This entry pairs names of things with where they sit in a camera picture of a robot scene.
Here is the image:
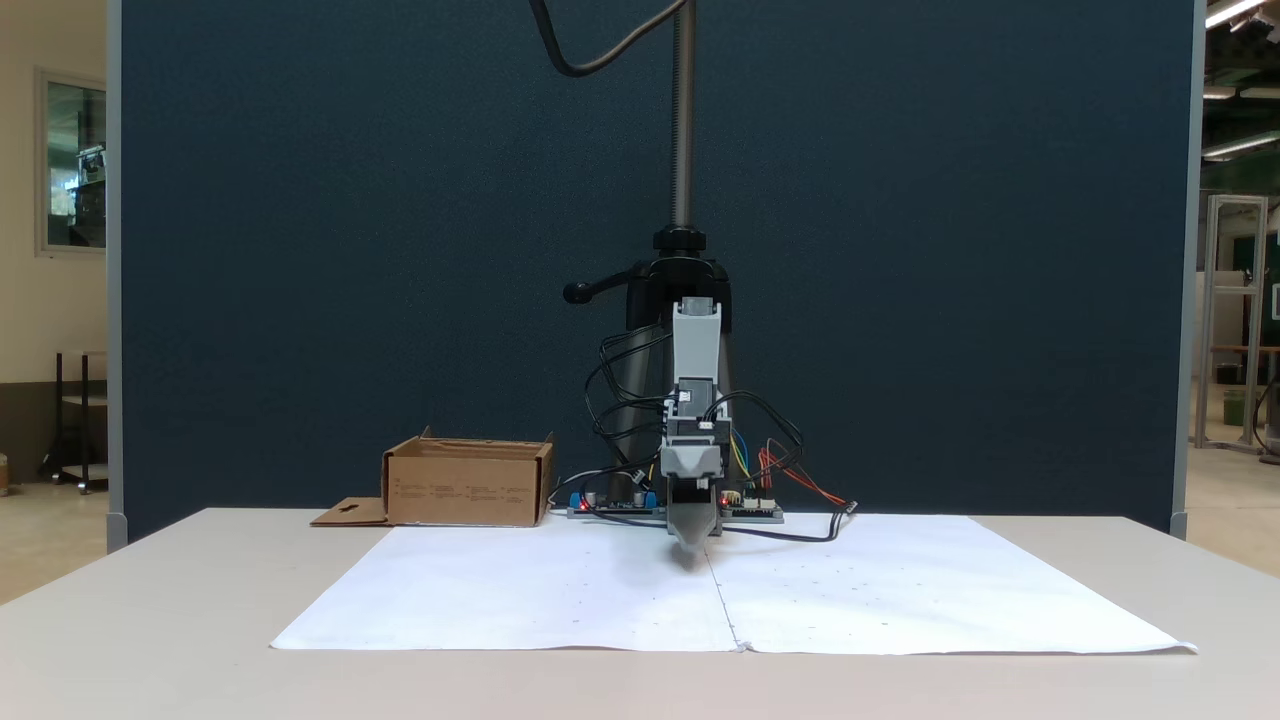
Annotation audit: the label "blue circuit board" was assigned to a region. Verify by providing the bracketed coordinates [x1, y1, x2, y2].
[566, 488, 663, 521]

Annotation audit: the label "black camera stand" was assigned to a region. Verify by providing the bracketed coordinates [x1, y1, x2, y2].
[562, 0, 739, 501]

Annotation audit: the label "fluorescent ceiling light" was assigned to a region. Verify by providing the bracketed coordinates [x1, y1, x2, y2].
[1203, 130, 1280, 161]
[1205, 0, 1273, 29]

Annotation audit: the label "black camera cable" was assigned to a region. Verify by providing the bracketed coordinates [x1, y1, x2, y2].
[528, 0, 691, 79]

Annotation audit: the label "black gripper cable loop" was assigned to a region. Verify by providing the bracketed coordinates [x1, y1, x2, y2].
[705, 390, 806, 481]

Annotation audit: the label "black cable with white connector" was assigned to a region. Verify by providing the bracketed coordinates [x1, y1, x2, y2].
[720, 495, 859, 544]

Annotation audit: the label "circuit board with coloured wires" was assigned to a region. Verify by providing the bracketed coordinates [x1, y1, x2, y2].
[718, 492, 787, 525]

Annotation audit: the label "brown cardboard box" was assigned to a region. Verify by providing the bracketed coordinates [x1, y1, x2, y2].
[310, 427, 557, 529]

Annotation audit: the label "black shelf cart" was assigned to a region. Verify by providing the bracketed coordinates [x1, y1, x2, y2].
[40, 348, 109, 496]

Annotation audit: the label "white paper sheet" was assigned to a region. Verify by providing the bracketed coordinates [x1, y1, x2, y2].
[705, 514, 1198, 657]
[270, 524, 743, 653]

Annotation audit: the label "dark blue partition panel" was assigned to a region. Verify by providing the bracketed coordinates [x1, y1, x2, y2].
[105, 0, 1206, 546]

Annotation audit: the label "orange wires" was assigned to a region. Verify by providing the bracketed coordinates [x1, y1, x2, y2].
[758, 440, 851, 509]

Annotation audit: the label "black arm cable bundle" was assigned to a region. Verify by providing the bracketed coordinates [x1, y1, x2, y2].
[585, 325, 673, 501]

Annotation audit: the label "aluminium profile frame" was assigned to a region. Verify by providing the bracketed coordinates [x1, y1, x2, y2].
[1193, 193, 1271, 456]

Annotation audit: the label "framed wall window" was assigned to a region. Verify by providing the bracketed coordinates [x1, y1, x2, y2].
[36, 67, 109, 257]

